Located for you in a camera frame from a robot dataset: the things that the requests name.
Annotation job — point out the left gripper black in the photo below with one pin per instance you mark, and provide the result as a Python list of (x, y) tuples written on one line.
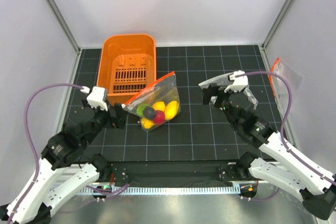
[(119, 120)]

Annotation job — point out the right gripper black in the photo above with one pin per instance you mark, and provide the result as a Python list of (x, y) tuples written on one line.
[(213, 91)]

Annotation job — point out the clear zip bags stack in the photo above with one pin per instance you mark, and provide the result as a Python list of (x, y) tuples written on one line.
[(218, 89)]

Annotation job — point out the green fruit toy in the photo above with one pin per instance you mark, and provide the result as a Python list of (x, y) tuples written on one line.
[(141, 108)]

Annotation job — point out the yellow pear toy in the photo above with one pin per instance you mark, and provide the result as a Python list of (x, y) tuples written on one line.
[(147, 124)]

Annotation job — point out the dark brown fruit toy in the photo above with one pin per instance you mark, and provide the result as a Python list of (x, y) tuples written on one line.
[(149, 113)]

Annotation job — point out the red apple toy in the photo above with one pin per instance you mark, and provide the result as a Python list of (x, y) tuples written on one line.
[(159, 117)]

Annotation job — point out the yellow lemon toy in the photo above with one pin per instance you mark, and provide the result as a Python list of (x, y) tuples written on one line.
[(159, 106)]

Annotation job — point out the single clear zip bag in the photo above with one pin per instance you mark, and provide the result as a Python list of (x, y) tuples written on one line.
[(163, 89)]

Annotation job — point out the yellow mango toy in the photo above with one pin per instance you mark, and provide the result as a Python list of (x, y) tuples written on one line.
[(171, 110)]

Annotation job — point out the orange plastic basket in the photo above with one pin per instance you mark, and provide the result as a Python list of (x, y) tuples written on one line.
[(127, 65)]

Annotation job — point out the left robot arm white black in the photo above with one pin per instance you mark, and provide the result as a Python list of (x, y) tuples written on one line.
[(38, 202)]

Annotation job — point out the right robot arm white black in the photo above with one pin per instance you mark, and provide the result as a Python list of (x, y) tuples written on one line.
[(311, 184)]

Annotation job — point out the black grid mat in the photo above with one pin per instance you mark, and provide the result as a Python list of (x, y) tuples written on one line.
[(199, 132)]

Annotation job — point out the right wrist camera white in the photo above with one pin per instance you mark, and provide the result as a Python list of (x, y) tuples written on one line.
[(238, 81)]

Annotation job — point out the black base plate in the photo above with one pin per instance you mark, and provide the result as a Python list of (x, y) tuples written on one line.
[(179, 174)]

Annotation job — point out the white slotted cable duct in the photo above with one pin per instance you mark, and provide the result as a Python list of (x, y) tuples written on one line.
[(147, 191)]

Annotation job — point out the right aluminium frame post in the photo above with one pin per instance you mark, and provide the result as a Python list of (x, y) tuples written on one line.
[(280, 17)]

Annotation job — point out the aluminium frame post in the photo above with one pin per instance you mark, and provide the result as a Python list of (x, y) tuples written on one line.
[(60, 19), (280, 17)]

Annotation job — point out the left aluminium frame post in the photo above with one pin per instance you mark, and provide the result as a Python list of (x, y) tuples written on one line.
[(60, 19)]

